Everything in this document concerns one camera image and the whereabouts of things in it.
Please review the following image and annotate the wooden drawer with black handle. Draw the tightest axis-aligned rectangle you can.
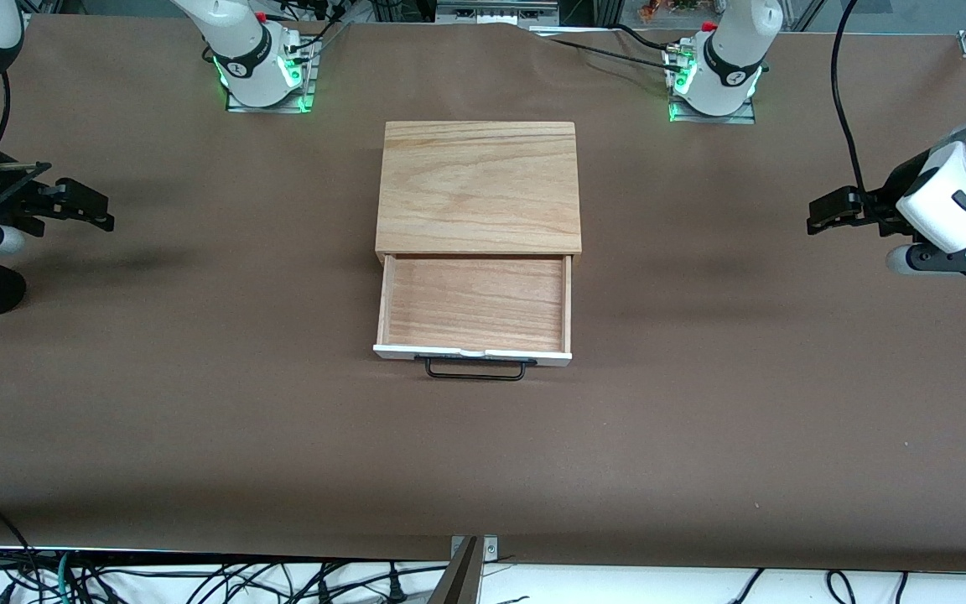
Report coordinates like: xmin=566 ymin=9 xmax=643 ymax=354
xmin=372 ymin=252 xmax=574 ymax=368

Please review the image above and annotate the wooden drawer cabinet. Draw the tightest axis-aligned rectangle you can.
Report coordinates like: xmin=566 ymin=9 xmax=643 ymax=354
xmin=375 ymin=121 xmax=583 ymax=259

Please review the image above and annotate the grey equipment box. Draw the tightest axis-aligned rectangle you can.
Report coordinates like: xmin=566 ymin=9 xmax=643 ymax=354
xmin=435 ymin=0 xmax=561 ymax=26

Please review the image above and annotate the brown paper table cover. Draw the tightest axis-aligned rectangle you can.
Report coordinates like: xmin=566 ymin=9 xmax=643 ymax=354
xmin=0 ymin=13 xmax=966 ymax=575

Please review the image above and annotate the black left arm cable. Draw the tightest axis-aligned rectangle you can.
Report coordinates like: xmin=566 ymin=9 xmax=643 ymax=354
xmin=831 ymin=0 xmax=870 ymax=195

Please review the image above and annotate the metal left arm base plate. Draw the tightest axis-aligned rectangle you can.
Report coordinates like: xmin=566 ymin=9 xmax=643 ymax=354
xmin=667 ymin=46 xmax=757 ymax=125

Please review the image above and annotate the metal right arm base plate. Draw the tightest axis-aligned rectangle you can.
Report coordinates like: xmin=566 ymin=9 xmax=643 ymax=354
xmin=226 ymin=34 xmax=317 ymax=114

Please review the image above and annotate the black base power cable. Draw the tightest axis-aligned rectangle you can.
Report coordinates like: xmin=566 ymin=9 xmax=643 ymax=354
xmin=533 ymin=32 xmax=675 ymax=68

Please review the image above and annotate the teal cable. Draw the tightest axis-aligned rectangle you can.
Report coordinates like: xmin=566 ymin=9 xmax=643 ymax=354
xmin=52 ymin=551 xmax=75 ymax=604

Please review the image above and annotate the small metal bracket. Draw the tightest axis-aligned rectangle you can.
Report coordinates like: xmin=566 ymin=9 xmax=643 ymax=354
xmin=449 ymin=535 xmax=500 ymax=561

